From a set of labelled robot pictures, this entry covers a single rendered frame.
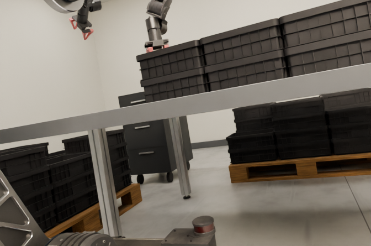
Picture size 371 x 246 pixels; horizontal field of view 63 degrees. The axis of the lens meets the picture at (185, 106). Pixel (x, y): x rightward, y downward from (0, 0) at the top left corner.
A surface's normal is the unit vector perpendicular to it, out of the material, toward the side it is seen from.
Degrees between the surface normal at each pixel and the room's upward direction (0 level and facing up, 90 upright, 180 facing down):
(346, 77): 90
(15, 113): 90
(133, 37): 90
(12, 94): 90
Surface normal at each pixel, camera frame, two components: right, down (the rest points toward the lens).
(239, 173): -0.36, 0.05
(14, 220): 0.92, -0.15
